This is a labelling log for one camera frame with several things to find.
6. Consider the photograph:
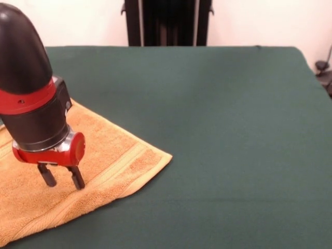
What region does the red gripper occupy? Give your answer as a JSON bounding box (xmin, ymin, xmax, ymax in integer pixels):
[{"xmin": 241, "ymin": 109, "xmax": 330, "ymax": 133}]
[{"xmin": 11, "ymin": 131, "xmax": 86, "ymax": 190}]

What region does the tan terry towel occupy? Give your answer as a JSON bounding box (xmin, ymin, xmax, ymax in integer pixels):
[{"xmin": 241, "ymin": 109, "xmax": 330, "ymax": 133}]
[{"xmin": 0, "ymin": 97, "xmax": 173, "ymax": 247}]

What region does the dark green table cloth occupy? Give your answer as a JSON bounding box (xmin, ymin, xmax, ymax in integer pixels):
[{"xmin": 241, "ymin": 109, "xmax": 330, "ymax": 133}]
[{"xmin": 0, "ymin": 45, "xmax": 332, "ymax": 249}]

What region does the dark curved stand base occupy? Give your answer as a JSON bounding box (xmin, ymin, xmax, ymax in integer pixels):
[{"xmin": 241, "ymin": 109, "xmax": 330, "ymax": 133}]
[{"xmin": 314, "ymin": 60, "xmax": 332, "ymax": 98}]

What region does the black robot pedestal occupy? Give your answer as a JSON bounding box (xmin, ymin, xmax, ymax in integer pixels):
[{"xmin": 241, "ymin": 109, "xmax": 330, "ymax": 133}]
[{"xmin": 119, "ymin": 0, "xmax": 215, "ymax": 47}]

